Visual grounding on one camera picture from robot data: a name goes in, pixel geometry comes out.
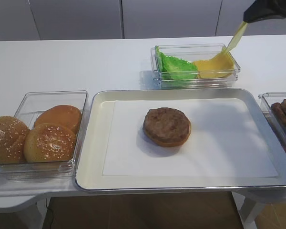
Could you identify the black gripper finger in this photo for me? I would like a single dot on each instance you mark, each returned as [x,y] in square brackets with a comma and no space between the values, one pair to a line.
[262,10]

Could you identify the yellow cheese slice in container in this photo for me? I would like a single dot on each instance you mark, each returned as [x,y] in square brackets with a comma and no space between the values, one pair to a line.
[220,66]

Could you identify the clear patty tomato container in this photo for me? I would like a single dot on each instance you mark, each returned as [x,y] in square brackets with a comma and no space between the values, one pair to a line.
[266,100]

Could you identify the left sesame bun top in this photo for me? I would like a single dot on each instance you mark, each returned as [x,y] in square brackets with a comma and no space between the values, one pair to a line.
[13,133]

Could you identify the yellow cheese slice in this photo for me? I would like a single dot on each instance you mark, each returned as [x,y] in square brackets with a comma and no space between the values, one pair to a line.
[237,37]
[220,66]

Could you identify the green lettuce leaf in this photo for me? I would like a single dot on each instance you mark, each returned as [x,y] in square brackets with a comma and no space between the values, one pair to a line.
[173,68]

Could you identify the clear lettuce cheese container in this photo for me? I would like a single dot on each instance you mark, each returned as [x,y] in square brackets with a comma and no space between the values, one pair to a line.
[192,53]

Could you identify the silver metal tray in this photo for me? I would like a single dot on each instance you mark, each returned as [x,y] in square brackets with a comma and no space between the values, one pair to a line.
[89,175]

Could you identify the sesame bun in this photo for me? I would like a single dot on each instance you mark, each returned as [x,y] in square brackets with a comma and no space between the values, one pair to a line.
[49,143]
[13,133]

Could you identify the brown meat patty left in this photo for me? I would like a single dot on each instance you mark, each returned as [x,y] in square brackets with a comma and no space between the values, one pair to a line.
[279,113]

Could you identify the clear bun container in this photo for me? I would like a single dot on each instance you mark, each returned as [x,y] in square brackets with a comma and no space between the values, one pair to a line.
[31,107]

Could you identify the white paper sheet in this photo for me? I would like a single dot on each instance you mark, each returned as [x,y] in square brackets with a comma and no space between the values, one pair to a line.
[224,142]

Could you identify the brown meat patty on bun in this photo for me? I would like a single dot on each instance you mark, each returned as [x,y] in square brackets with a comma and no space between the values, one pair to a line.
[166,125]

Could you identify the right sesame bun top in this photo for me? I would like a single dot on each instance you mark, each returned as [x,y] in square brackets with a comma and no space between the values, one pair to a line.
[49,143]

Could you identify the plain bun bottom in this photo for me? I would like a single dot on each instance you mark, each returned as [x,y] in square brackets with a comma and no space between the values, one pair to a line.
[65,115]

